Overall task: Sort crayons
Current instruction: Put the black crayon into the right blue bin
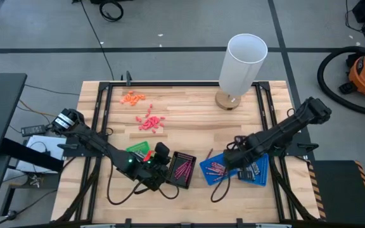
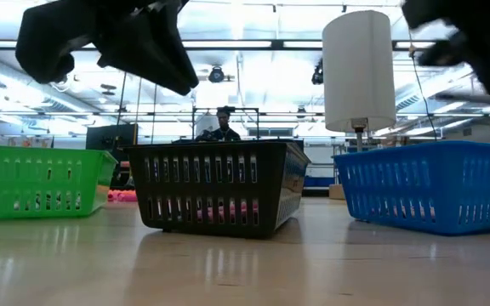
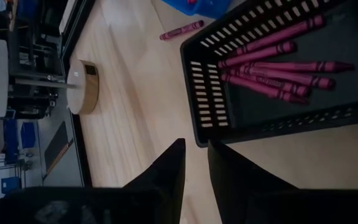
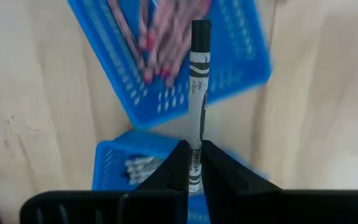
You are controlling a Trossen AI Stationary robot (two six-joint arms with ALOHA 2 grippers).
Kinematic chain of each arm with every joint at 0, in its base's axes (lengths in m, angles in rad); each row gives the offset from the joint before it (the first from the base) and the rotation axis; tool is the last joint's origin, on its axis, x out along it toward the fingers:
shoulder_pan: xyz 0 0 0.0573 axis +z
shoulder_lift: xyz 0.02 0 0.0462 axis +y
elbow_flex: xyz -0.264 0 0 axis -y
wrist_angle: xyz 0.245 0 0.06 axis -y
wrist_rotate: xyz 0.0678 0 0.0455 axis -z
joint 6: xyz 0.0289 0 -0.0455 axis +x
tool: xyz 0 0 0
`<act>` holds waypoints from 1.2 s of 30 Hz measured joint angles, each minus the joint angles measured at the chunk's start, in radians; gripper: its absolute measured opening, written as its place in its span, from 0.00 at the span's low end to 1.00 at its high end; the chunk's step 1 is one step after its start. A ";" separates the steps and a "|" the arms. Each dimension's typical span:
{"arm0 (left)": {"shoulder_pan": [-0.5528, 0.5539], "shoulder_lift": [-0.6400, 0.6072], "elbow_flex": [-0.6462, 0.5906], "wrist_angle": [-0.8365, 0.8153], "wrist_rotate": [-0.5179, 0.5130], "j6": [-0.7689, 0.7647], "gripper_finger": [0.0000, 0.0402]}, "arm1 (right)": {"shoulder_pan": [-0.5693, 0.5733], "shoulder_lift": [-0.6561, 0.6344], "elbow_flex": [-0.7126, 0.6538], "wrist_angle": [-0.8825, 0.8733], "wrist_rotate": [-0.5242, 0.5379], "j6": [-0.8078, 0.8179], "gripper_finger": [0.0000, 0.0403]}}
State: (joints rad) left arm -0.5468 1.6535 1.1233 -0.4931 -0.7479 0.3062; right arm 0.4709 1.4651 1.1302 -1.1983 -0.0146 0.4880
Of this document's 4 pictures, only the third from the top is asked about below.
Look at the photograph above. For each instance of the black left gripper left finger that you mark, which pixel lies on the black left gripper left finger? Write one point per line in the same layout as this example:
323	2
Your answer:
169	174

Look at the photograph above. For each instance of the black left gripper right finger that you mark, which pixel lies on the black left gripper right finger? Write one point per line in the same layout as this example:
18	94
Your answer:
232	180

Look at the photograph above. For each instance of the magenta crayon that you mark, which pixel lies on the magenta crayon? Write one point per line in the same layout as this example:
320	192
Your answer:
278	35
182	30
259	54
291	76
283	84
300	66
259	88

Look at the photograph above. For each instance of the white shade table lamp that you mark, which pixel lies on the white shade table lamp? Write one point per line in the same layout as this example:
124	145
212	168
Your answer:
82	90

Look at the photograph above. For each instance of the blue storage bin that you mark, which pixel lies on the blue storage bin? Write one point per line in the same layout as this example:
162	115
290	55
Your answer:
11	140
10	185
28	135

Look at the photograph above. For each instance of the blue plastic basket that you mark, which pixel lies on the blue plastic basket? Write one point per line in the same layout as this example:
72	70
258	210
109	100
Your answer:
210	7

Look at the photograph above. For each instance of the black plastic basket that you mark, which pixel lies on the black plastic basket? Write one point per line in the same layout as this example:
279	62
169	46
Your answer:
337	40

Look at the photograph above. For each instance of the black shelving unit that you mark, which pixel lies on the black shelving unit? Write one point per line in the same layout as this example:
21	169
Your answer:
33	46

